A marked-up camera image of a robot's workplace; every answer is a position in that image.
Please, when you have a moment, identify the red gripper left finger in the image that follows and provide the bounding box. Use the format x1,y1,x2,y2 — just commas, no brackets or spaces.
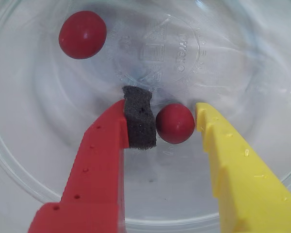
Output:
26,85,158,233

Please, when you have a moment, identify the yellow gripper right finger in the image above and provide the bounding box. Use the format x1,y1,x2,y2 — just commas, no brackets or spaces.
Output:
195,102,291,233

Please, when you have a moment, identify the red candy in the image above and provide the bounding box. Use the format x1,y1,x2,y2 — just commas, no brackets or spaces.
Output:
155,103,196,144
58,11,107,59

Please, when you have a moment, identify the clear glass dish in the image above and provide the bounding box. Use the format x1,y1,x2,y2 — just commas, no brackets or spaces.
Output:
0,0,291,229

